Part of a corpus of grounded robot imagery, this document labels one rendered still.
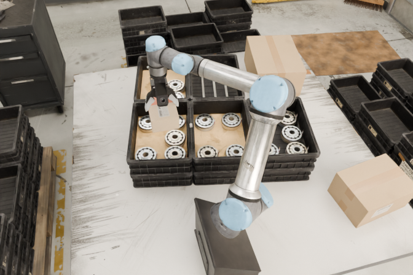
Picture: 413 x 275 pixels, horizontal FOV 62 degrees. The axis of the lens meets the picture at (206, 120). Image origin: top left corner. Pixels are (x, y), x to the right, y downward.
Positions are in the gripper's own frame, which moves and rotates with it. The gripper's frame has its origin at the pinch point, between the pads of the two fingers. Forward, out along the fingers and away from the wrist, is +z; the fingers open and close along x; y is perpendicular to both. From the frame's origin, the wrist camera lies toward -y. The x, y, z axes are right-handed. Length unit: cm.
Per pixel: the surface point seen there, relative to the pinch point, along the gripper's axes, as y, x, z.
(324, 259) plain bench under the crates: -67, -57, 40
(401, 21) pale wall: 192, -313, 104
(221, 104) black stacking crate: 17.0, -33.3, 19.8
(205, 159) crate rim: -18.9, -15.5, 17.2
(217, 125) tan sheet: 8.8, -29.3, 26.8
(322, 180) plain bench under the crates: -29, -76, 40
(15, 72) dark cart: 124, 97, 58
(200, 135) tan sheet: 4.2, -18.4, 26.8
